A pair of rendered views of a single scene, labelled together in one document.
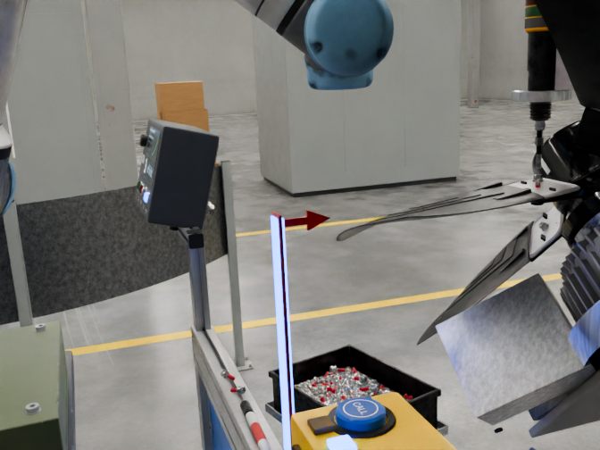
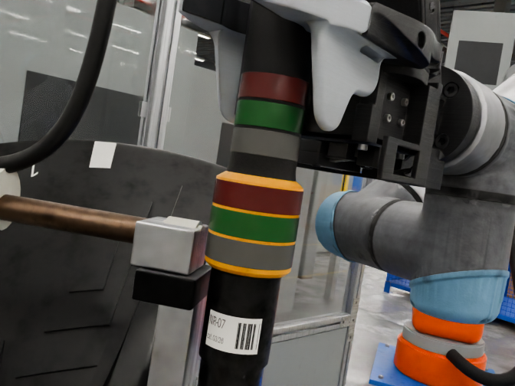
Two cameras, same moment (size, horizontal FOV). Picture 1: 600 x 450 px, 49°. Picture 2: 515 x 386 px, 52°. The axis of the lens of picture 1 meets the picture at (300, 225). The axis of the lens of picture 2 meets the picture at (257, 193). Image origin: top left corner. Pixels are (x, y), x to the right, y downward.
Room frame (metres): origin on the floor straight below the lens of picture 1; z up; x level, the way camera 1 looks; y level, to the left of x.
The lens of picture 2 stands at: (1.05, -0.43, 1.43)
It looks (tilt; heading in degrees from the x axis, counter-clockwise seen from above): 3 degrees down; 151
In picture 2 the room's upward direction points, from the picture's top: 9 degrees clockwise
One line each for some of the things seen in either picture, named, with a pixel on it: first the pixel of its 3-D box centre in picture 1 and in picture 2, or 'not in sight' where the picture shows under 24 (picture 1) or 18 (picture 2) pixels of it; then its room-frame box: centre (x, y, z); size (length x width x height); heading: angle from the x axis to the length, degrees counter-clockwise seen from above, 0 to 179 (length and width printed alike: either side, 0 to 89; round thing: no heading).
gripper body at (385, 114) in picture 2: not in sight; (386, 112); (0.79, -0.20, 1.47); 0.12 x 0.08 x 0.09; 108
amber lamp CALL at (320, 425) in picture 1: (320, 425); not in sight; (0.47, -0.01, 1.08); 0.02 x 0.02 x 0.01; 18
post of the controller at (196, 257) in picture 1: (198, 280); not in sight; (1.22, 0.20, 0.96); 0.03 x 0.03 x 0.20; 18
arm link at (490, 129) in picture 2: not in sight; (438, 122); (0.77, -0.13, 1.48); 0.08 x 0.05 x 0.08; 18
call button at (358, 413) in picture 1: (361, 415); not in sight; (0.48, -0.04, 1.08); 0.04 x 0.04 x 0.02
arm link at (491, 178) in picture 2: not in sight; (480, 142); (0.74, -0.05, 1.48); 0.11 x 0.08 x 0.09; 108
